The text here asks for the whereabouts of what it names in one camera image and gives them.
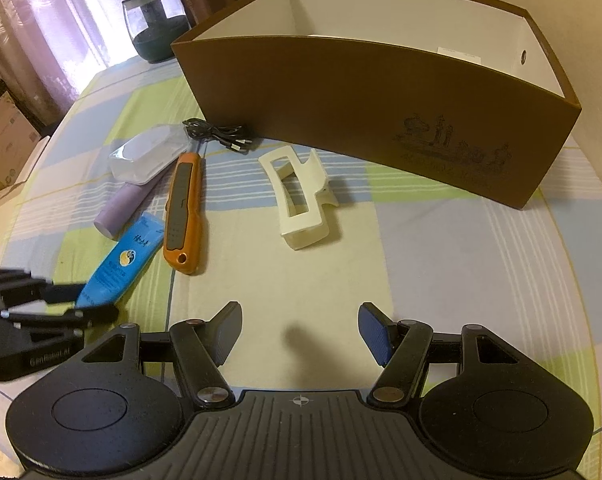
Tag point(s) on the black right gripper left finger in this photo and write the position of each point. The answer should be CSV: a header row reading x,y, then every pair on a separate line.
x,y
196,349

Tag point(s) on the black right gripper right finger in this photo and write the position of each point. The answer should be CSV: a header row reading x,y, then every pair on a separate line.
x,y
406,349

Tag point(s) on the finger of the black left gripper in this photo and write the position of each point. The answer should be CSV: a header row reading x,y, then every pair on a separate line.
x,y
20,287
71,318

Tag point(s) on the blue cream tube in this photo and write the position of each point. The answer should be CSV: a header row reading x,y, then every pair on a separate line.
x,y
119,270

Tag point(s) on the orange utility knife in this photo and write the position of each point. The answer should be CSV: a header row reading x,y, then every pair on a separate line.
x,y
183,223

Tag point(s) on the white plastic hair claw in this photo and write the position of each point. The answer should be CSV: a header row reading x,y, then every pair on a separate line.
x,y
302,191

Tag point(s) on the clear plastic case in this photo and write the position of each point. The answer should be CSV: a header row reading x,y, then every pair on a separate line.
x,y
146,155

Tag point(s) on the purple cosmetic tube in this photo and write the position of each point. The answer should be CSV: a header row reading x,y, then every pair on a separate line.
x,y
124,204

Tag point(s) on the checkered tablecloth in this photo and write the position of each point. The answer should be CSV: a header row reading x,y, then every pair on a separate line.
x,y
415,247

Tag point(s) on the cardboard box on floor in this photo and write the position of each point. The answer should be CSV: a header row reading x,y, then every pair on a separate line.
x,y
18,138

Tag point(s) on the brown cardboard organizer box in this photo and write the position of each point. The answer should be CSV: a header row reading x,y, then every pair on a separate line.
x,y
465,92

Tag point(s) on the sheer pink curtain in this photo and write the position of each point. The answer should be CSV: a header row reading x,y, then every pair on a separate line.
x,y
51,49

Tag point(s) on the dark glass humidifier jar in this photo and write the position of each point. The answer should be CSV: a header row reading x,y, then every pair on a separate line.
x,y
153,25

